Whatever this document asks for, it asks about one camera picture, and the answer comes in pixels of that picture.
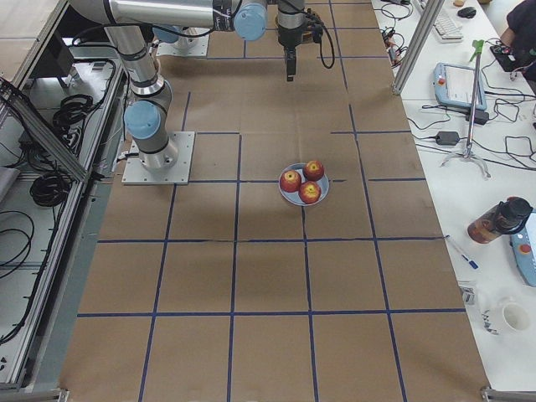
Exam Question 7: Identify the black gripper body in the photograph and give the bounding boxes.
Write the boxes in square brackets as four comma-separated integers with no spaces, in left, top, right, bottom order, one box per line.
[277,0,307,51]

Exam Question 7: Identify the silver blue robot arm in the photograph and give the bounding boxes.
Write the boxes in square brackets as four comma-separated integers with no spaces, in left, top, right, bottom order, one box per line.
[70,1,269,171]

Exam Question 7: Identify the red apple back on plate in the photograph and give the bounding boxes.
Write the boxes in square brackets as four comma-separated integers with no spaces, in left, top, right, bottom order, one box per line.
[302,160,325,181]

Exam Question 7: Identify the red apple on plate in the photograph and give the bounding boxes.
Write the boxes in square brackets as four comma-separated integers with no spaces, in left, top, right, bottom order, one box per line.
[279,169,302,193]
[298,181,322,204]
[302,160,325,181]

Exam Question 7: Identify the red apple left on plate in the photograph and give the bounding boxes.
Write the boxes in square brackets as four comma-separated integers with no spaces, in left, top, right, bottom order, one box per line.
[279,169,302,193]

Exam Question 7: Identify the light blue plate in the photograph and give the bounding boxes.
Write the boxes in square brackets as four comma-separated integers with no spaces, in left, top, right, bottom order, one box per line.
[279,162,330,206]

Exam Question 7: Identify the red apple front on plate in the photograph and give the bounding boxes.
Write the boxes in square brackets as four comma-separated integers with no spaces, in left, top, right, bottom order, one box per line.
[298,181,322,204]

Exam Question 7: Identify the white keyboard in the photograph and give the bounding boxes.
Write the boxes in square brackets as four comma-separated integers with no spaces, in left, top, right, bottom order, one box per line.
[433,9,464,44]

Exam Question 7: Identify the blue teach pendant tablet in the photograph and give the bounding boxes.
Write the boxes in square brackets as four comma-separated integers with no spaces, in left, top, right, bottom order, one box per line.
[433,63,475,111]

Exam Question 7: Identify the black power adapter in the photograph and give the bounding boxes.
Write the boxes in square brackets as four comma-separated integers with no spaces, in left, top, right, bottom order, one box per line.
[435,131,461,146]

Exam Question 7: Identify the black computer mouse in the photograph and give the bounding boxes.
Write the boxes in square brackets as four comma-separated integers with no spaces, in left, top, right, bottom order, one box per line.
[456,7,477,19]

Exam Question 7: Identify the silver tripod stand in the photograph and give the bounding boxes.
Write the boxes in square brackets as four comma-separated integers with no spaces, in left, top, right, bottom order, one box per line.
[441,39,492,179]

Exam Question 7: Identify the seated person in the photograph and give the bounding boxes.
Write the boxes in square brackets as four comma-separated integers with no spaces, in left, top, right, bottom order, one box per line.
[500,0,535,65]

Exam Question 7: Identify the brown water bottle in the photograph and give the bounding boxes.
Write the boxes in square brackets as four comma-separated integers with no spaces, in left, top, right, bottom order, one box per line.
[466,196,533,244]

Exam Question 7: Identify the blue white pen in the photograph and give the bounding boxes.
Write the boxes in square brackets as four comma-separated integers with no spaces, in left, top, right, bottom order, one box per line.
[445,234,479,270]

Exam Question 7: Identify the small white box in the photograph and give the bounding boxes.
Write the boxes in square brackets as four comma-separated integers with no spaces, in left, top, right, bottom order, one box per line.
[458,284,477,306]

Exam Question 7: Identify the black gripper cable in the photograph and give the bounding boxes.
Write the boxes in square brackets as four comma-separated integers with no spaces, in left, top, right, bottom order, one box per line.
[304,8,337,70]

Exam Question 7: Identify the aluminium frame post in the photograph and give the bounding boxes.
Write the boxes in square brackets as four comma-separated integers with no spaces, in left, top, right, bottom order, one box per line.
[391,0,444,95]

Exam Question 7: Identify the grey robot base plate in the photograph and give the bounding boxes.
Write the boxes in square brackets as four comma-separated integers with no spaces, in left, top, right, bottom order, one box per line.
[121,131,195,185]

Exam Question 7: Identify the coiled black cables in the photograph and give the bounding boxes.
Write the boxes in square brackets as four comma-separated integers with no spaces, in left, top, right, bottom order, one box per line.
[52,94,95,146]

